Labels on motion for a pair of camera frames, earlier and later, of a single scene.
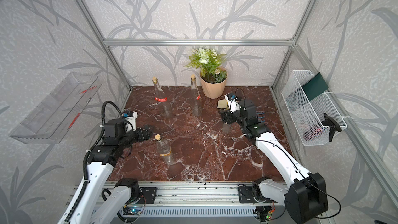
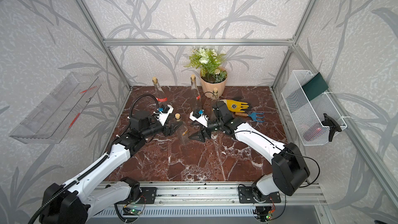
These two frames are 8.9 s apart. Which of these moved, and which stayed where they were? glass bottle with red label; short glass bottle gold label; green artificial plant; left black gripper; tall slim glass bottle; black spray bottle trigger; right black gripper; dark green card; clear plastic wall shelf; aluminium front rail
Moved: right black gripper; short glass bottle gold label; left black gripper
Stayed: glass bottle with red label; aluminium front rail; tall slim glass bottle; green artificial plant; dark green card; black spray bottle trigger; clear plastic wall shelf
